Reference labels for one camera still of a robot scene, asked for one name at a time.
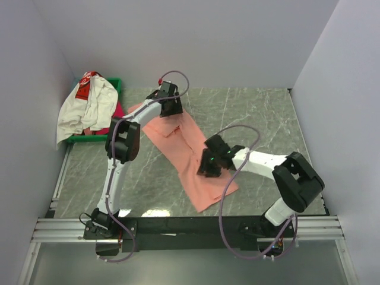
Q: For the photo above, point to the green plastic basket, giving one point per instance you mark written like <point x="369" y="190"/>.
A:
<point x="117" y="84"/>

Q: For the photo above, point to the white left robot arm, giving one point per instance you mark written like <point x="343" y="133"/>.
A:
<point x="122" y="146"/>

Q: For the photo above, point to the magenta t shirt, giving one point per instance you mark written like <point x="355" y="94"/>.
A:
<point x="118" y="111"/>

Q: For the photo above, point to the aluminium rail frame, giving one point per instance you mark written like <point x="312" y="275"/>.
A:
<point x="59" y="255"/>

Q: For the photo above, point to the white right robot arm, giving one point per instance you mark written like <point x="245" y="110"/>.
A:
<point x="297" y="181"/>

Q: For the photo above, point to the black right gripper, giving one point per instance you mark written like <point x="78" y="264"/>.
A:
<point x="204" y="166"/>

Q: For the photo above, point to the salmon pink t shirt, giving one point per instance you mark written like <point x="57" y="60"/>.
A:
<point x="181" y="141"/>

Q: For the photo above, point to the white t shirt red print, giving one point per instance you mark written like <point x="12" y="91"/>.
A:
<point x="88" y="108"/>

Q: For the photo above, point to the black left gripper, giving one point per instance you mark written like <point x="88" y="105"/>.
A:
<point x="177" y="108"/>

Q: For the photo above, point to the black base beam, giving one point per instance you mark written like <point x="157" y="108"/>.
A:
<point x="247" y="233"/>

